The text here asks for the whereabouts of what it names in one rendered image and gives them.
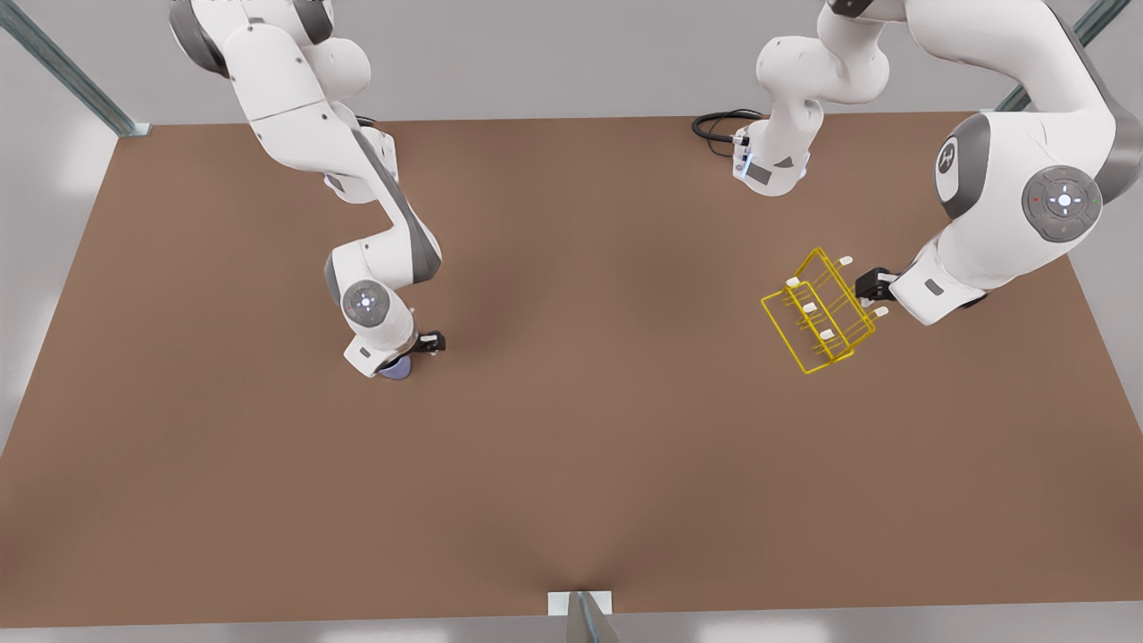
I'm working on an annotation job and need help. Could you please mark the yellow wire cup holder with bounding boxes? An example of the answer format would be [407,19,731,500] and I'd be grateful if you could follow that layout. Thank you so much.
[761,247,891,375]

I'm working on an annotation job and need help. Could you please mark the silver frame post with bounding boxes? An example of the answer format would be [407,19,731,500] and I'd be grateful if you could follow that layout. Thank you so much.
[0,0,152,138]
[994,0,1132,113]
[547,590,622,643]

